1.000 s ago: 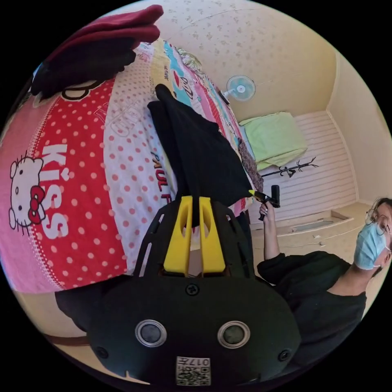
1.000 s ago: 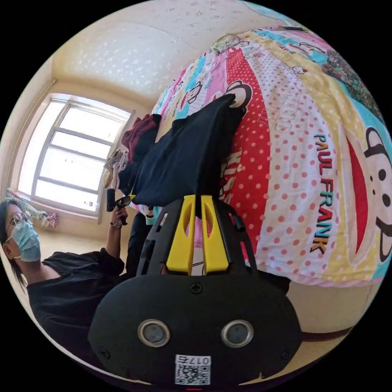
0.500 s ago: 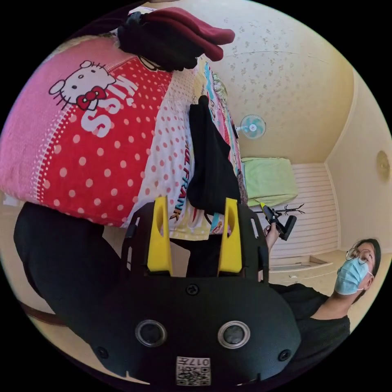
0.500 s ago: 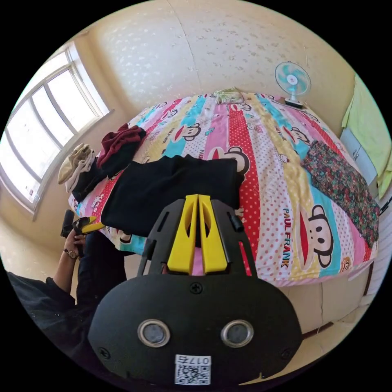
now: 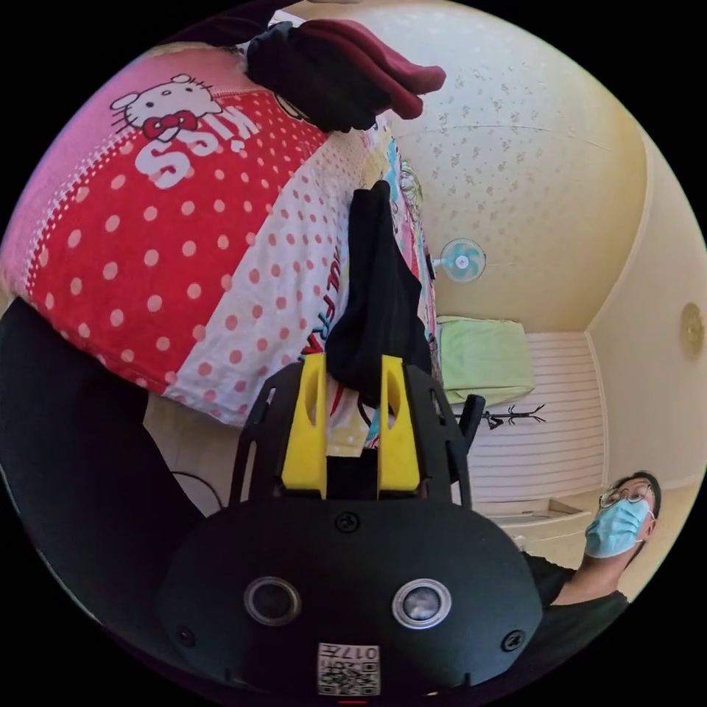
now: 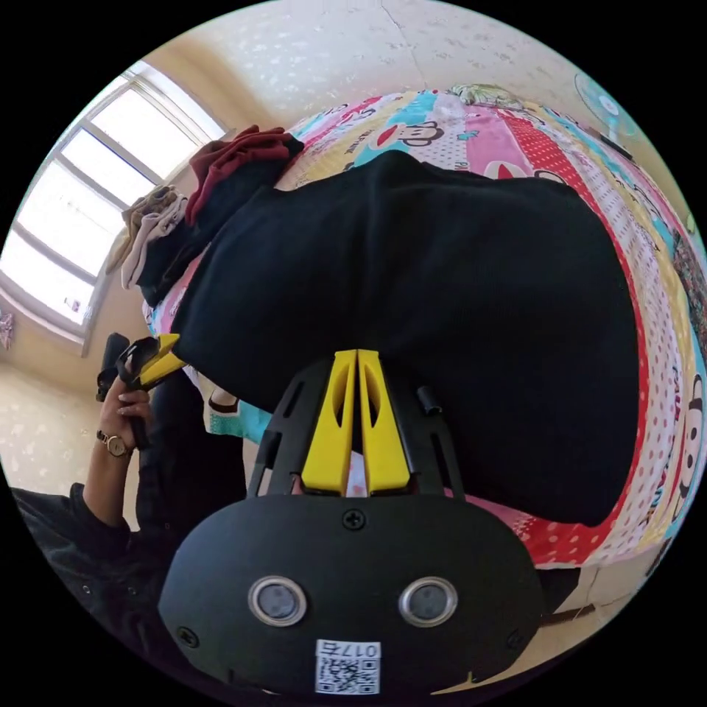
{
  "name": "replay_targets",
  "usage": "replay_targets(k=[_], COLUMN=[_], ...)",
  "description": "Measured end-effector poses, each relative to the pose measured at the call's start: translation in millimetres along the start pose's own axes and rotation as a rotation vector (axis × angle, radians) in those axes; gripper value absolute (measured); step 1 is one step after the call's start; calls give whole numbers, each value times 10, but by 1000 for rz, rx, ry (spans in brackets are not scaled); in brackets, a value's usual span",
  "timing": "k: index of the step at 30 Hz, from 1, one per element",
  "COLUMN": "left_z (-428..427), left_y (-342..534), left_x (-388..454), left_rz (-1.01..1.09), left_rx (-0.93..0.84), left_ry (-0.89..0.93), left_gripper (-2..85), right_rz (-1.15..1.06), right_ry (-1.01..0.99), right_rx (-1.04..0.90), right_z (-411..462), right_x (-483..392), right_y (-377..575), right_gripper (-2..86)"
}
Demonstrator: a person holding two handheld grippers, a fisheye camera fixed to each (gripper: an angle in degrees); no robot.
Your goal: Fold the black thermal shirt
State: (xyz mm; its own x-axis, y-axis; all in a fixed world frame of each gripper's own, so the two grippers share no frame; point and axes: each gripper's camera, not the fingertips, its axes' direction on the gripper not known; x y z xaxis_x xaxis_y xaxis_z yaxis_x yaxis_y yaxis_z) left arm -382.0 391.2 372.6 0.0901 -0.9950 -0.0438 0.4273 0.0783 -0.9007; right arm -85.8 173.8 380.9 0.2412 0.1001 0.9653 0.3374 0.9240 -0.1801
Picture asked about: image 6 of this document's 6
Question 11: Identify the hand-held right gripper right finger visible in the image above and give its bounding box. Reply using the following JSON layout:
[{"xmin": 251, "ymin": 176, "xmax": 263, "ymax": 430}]
[{"xmin": 357, "ymin": 348, "xmax": 413, "ymax": 497}]

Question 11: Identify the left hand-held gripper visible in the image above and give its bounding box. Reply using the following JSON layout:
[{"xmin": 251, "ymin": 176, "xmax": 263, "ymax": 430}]
[{"xmin": 113, "ymin": 333, "xmax": 187, "ymax": 451}]

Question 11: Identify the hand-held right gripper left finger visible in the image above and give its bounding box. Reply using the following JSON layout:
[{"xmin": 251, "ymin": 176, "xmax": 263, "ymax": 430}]
[{"xmin": 300, "ymin": 349, "xmax": 359, "ymax": 496}]

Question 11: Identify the black thermal shirt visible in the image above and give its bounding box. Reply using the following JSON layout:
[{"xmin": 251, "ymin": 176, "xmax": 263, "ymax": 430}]
[{"xmin": 175, "ymin": 149, "xmax": 637, "ymax": 529}]

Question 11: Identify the person's left forearm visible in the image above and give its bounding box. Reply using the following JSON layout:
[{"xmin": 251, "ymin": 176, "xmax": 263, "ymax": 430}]
[{"xmin": 81, "ymin": 429, "xmax": 140, "ymax": 534}]

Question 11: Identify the person's left hand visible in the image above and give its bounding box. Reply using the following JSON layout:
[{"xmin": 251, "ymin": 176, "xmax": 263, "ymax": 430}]
[{"xmin": 105, "ymin": 359, "xmax": 154, "ymax": 444}]

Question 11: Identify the window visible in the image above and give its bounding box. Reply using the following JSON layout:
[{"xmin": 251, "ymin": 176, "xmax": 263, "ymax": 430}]
[{"xmin": 0, "ymin": 59, "xmax": 228, "ymax": 359}]

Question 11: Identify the pile of clothes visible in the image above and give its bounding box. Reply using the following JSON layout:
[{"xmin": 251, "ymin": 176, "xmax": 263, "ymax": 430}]
[{"xmin": 106, "ymin": 124, "xmax": 306, "ymax": 308}]

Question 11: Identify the person's body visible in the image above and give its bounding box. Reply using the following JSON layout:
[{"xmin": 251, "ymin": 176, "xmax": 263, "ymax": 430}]
[{"xmin": 10, "ymin": 375, "xmax": 250, "ymax": 703}]

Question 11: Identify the bed with printed sheet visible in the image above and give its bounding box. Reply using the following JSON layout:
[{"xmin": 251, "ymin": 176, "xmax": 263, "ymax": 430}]
[{"xmin": 141, "ymin": 85, "xmax": 707, "ymax": 630}]

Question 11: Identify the green patterned pillow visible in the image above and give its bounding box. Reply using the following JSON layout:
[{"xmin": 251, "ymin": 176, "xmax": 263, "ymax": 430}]
[{"xmin": 448, "ymin": 82, "xmax": 530, "ymax": 109}]

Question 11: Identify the fan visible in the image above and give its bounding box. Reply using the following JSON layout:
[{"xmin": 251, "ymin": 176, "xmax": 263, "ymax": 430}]
[{"xmin": 573, "ymin": 71, "xmax": 645, "ymax": 162}]

